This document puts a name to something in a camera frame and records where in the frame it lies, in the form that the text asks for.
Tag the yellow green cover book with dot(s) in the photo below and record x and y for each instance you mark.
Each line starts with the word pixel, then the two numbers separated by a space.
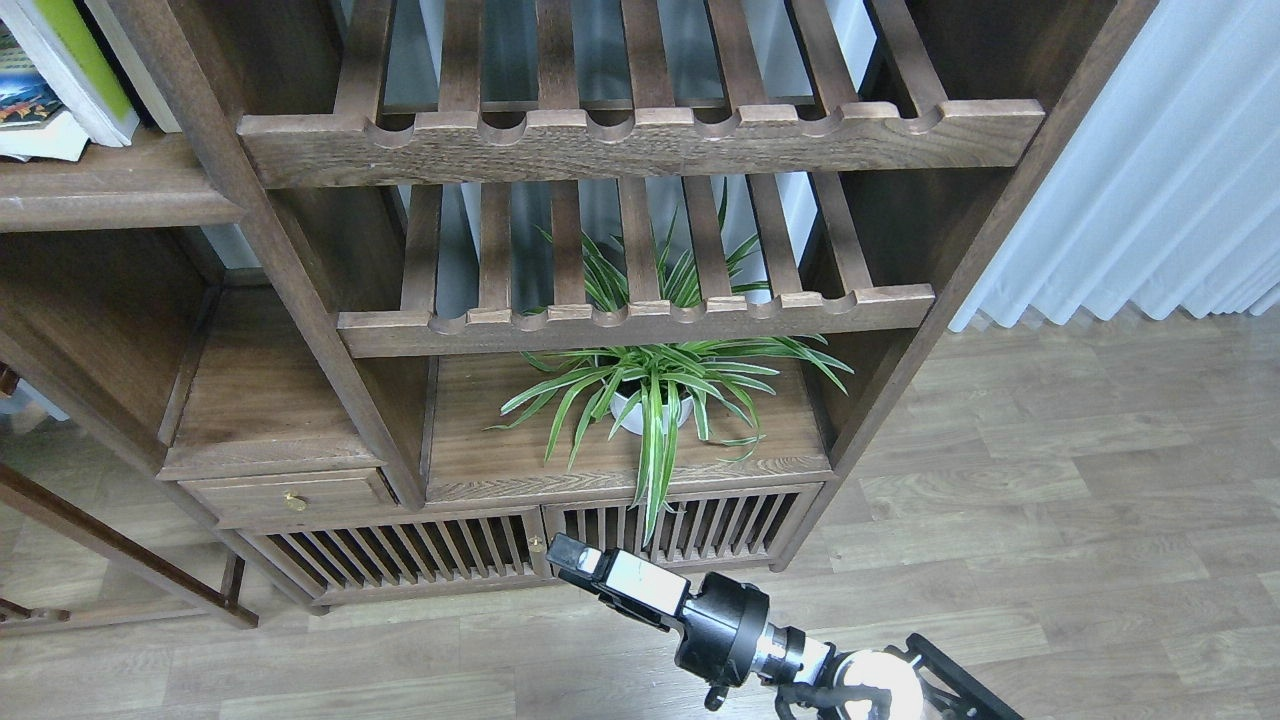
pixel 109 115

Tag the white pleated curtain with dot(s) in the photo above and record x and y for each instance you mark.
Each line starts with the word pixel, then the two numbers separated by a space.
pixel 1167 197

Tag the dark wooden bookshelf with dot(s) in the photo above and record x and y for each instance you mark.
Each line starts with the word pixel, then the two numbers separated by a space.
pixel 308 289

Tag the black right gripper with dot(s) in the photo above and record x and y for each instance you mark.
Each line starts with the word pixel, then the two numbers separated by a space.
pixel 725 631

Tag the white plant pot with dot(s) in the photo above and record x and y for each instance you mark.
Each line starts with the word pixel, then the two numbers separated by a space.
pixel 629 410

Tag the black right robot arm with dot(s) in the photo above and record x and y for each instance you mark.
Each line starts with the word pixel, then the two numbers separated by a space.
pixel 892 683

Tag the brass drawer knob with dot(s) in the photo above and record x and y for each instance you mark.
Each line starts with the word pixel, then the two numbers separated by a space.
pixel 294 502

